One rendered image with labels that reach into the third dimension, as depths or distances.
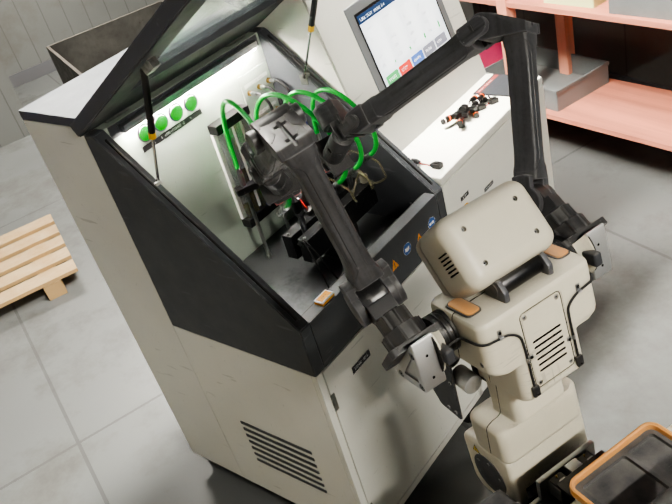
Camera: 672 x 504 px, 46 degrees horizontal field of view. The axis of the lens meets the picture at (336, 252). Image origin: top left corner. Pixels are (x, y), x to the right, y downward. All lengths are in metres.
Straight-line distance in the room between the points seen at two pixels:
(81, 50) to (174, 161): 3.68
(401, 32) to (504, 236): 1.33
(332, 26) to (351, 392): 1.08
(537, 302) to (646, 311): 1.86
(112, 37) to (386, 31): 3.60
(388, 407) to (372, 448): 0.13
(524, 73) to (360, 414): 1.09
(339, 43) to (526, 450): 1.33
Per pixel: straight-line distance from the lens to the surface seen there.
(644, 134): 3.99
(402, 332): 1.48
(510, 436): 1.73
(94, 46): 5.97
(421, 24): 2.77
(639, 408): 2.97
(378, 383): 2.35
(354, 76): 2.49
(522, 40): 1.73
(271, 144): 1.39
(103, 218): 2.38
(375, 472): 2.48
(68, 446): 3.57
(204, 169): 2.41
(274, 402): 2.36
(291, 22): 2.47
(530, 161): 1.71
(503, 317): 1.46
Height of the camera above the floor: 2.17
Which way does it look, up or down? 33 degrees down
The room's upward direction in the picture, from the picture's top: 17 degrees counter-clockwise
